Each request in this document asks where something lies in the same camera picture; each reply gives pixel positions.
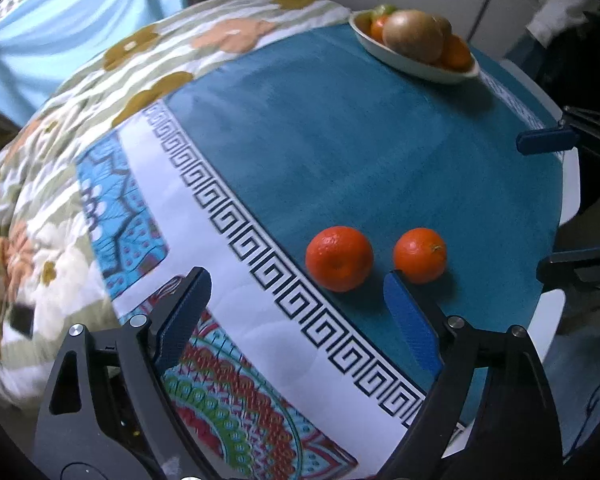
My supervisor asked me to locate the small mandarin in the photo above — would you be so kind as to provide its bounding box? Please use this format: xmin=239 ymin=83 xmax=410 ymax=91
xmin=305 ymin=226 xmax=374 ymax=293
xmin=393 ymin=228 xmax=448 ymax=285

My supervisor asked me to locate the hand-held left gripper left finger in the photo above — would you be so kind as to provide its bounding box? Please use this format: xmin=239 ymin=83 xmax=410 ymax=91
xmin=32 ymin=266 xmax=213 ymax=480

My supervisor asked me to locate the brown round pear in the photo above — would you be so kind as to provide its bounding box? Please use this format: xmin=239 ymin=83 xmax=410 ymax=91
xmin=382 ymin=9 xmax=445 ymax=65

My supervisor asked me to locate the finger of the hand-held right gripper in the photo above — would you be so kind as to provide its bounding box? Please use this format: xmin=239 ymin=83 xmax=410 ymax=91
xmin=516 ymin=106 xmax=600 ymax=162
xmin=536 ymin=244 xmax=600 ymax=292

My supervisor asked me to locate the large orange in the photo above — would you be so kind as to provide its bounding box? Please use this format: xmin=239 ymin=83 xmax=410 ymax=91
xmin=437 ymin=35 xmax=473 ymax=72

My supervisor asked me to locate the white oval bowl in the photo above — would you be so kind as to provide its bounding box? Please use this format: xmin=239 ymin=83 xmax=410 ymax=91
xmin=348 ymin=9 xmax=481 ymax=85

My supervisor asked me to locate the small black device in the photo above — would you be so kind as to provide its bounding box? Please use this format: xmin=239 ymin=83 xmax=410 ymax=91
xmin=9 ymin=305 xmax=35 ymax=336

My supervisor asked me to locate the white cloth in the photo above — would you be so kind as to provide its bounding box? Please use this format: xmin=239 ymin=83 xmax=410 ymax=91
xmin=505 ymin=0 xmax=600 ymax=47

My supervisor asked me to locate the teal patterned mat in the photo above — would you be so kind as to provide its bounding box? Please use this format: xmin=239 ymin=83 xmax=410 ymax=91
xmin=76 ymin=24 xmax=567 ymax=479

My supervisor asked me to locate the black cable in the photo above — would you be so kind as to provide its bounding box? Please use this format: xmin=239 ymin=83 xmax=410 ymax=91
xmin=467 ymin=0 xmax=506 ymax=46

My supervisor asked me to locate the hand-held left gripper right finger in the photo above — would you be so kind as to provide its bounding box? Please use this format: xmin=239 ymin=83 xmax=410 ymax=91
xmin=377 ymin=270 xmax=566 ymax=480

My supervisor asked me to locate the floral striped blanket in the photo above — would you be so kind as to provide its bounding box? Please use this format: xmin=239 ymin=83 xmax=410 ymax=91
xmin=0 ymin=0 xmax=353 ymax=406

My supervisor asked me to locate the light blue curtain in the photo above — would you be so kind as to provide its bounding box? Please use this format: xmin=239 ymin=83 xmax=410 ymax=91
xmin=0 ymin=0 xmax=191 ymax=128

